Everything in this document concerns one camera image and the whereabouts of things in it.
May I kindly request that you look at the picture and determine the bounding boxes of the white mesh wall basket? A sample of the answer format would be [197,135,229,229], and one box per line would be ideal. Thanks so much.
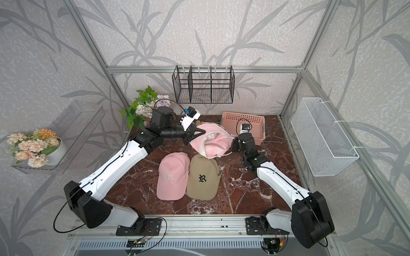
[291,98,359,177]

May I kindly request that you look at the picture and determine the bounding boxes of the white pot peach flowers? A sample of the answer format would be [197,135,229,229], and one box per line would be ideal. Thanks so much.
[6,129,68,169]

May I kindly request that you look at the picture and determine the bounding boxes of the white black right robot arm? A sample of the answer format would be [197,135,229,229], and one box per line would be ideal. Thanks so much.
[231,133,335,249]

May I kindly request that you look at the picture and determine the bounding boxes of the green and lilac flower bouquet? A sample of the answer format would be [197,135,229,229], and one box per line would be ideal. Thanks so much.
[120,86,171,130]

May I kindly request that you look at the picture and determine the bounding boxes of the beige baseball cap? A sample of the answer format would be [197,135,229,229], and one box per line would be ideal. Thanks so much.
[186,154,221,201]

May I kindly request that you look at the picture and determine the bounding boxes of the pink plastic basket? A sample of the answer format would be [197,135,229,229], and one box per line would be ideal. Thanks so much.
[221,112,266,146]

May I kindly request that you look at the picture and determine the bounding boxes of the pink baseball cap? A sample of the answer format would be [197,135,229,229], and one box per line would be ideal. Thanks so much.
[157,152,190,201]

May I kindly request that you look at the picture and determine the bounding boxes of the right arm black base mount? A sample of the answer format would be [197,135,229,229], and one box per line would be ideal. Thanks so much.
[245,217,290,236]

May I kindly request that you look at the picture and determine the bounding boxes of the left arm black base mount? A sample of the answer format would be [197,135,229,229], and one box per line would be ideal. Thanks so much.
[115,218,162,237]

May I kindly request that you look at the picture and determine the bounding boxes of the black wire wall basket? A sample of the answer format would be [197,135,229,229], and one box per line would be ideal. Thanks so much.
[172,66,236,104]

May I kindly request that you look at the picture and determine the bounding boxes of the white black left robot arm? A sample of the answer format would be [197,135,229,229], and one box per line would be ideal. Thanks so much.
[64,107,205,233]

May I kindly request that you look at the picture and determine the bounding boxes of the clear acrylic wall shelf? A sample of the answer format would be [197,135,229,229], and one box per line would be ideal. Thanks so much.
[12,100,105,175]

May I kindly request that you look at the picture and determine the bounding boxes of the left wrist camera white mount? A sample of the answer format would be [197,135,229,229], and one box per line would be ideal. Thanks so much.
[180,107,201,131]

